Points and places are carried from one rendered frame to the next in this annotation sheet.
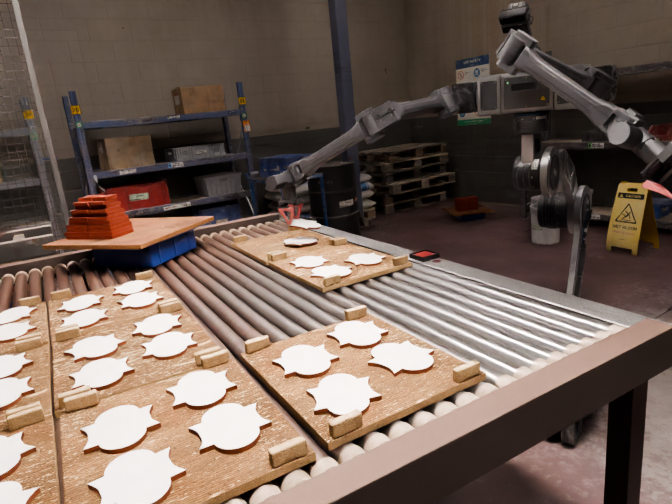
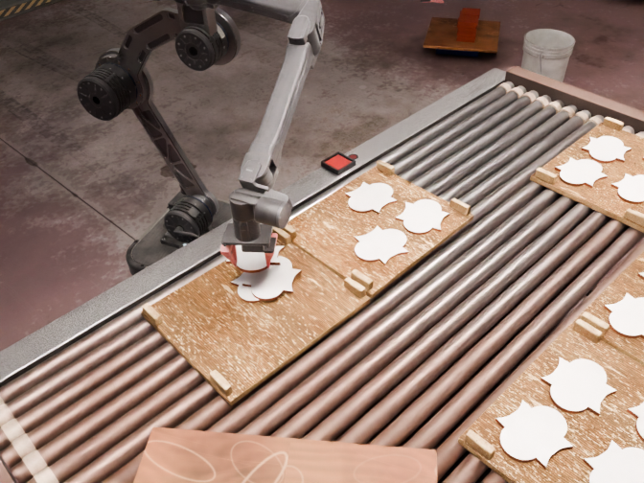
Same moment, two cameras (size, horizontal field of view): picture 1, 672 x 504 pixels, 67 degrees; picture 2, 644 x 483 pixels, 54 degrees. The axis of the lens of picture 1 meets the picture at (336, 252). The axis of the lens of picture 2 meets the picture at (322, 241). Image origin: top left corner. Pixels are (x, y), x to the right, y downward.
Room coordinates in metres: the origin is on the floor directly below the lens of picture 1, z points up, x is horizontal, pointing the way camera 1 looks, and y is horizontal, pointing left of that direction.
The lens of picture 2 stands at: (2.16, 1.24, 2.03)
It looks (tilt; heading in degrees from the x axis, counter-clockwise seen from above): 41 degrees down; 257
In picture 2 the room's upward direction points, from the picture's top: 3 degrees counter-clockwise
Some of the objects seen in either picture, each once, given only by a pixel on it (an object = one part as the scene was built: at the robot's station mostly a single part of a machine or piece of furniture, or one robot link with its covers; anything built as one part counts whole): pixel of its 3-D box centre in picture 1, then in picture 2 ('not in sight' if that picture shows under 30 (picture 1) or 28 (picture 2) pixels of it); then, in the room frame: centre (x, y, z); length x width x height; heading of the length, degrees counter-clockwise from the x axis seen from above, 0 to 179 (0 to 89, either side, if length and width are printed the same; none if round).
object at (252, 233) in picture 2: (289, 194); (246, 226); (2.08, 0.17, 1.14); 0.10 x 0.07 x 0.07; 161
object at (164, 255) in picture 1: (146, 245); not in sight; (2.14, 0.81, 0.97); 0.31 x 0.31 x 0.10; 69
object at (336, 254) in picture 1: (337, 264); (374, 224); (1.72, 0.00, 0.93); 0.41 x 0.35 x 0.02; 30
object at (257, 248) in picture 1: (286, 244); (255, 307); (2.09, 0.21, 0.93); 0.41 x 0.35 x 0.02; 28
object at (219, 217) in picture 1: (217, 219); not in sight; (6.21, 1.42, 0.32); 0.50 x 0.41 x 0.37; 118
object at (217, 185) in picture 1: (218, 184); not in sight; (6.21, 1.34, 0.76); 0.50 x 0.36 x 0.24; 128
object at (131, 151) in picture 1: (125, 152); not in sight; (5.74, 2.20, 1.26); 0.49 x 0.38 x 0.34; 128
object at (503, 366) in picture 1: (308, 276); (393, 255); (1.71, 0.10, 0.90); 1.95 x 0.05 x 0.05; 29
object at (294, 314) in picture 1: (255, 290); (455, 294); (1.61, 0.28, 0.90); 1.95 x 0.05 x 0.05; 29
